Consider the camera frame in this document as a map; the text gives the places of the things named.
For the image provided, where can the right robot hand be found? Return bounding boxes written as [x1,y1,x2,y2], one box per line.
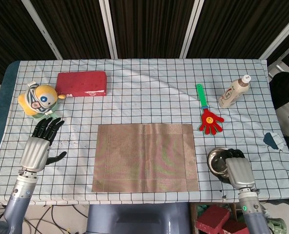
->
[224,148,255,190]

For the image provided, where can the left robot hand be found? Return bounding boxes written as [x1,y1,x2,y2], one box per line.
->
[20,117,67,173]

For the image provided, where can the stainless steel bowl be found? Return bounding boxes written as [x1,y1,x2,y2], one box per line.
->
[206,147,233,182]

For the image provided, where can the brown woven cloth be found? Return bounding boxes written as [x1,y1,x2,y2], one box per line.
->
[91,123,200,193]

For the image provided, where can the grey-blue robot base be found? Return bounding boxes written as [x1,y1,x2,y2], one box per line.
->
[85,203,191,234]

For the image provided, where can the red green hand clapper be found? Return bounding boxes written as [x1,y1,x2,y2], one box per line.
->
[195,83,225,135]

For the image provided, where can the yellow plush toy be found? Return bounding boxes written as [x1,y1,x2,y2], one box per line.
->
[18,81,66,116]

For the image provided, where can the green patterned bag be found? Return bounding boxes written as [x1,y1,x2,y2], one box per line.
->
[266,216,287,234]

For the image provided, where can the beige milk tea bottle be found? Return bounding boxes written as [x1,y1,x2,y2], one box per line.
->
[218,74,252,109]

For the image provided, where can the red rectangular block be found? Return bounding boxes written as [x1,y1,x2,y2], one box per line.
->
[56,70,108,98]

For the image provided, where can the black chair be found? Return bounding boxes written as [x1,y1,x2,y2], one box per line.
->
[268,72,289,110]

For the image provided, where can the white checkered tablecloth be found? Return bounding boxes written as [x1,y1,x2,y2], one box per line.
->
[0,58,289,205]

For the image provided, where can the black floor cable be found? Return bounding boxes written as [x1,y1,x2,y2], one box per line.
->
[0,206,86,234]

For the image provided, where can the white partition frame post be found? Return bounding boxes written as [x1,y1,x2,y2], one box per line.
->
[99,0,118,59]
[180,0,204,59]
[21,0,63,60]
[258,14,289,60]

